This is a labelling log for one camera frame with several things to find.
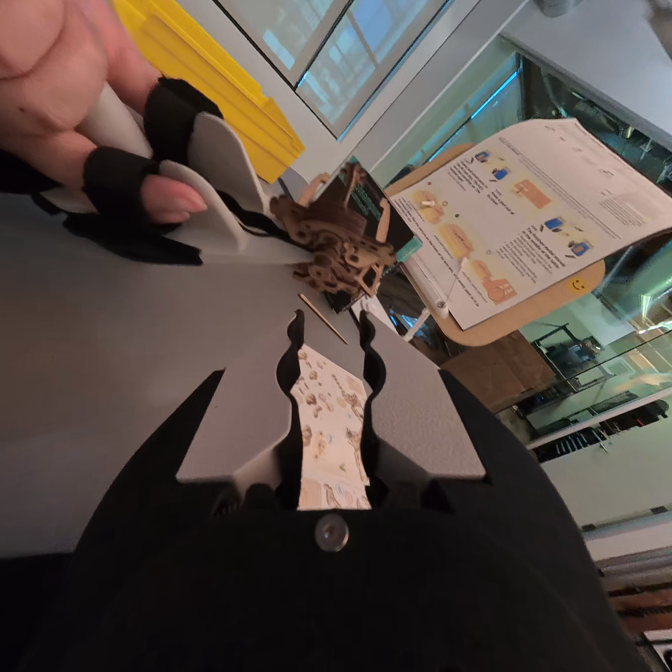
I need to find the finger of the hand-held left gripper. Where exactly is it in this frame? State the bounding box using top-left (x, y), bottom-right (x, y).
top-left (188, 112), bottom-right (287, 242)
top-left (159, 160), bottom-right (316, 265)

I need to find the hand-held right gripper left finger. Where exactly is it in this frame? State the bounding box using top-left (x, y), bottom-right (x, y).
top-left (176, 310), bottom-right (308, 510)

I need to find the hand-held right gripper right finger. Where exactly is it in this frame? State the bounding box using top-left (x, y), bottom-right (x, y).
top-left (358, 311), bottom-right (491, 510)

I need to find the wooden model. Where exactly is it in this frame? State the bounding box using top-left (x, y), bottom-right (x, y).
top-left (269, 163), bottom-right (398, 295)

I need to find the person's left hand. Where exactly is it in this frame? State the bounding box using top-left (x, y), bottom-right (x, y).
top-left (0, 0), bottom-right (208, 224)

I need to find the illustrated instruction booklet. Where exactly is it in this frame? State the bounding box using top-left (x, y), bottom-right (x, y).
top-left (294, 344), bottom-right (373, 510)

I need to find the yellow plastic bin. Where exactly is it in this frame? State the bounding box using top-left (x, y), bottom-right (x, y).
top-left (113, 0), bottom-right (305, 184)

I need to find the white clipboard stand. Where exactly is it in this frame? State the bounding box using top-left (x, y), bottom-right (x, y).
top-left (362, 257), bottom-right (452, 342)

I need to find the thin wooden stick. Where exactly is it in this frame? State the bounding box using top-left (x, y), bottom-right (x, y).
top-left (298, 292), bottom-right (349, 345)

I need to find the brown clipboard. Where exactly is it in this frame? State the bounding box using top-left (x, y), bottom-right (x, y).
top-left (386, 142), bottom-right (607, 347)

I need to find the black box with green print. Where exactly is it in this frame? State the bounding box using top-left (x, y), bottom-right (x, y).
top-left (315, 168), bottom-right (423, 314)

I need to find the printed instruction sheet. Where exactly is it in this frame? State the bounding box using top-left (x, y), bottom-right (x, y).
top-left (391, 118), bottom-right (672, 331)

